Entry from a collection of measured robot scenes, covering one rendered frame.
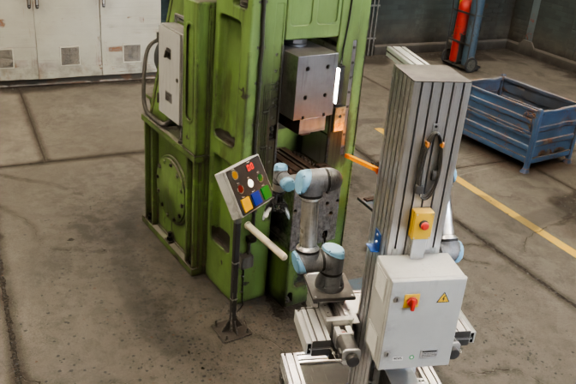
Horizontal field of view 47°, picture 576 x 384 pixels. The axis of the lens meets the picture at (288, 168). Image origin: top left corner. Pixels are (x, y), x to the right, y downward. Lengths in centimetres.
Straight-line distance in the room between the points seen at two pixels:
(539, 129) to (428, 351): 462
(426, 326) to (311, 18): 199
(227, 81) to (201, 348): 169
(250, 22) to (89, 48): 539
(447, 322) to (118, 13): 689
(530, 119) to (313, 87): 377
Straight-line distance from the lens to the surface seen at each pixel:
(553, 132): 763
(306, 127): 410
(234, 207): 372
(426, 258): 300
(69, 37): 897
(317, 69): 401
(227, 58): 423
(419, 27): 1202
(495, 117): 768
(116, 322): 452
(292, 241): 434
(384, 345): 299
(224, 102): 432
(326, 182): 312
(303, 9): 403
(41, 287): 493
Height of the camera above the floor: 273
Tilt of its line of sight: 24 degrees down
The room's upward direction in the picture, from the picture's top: 5 degrees clockwise
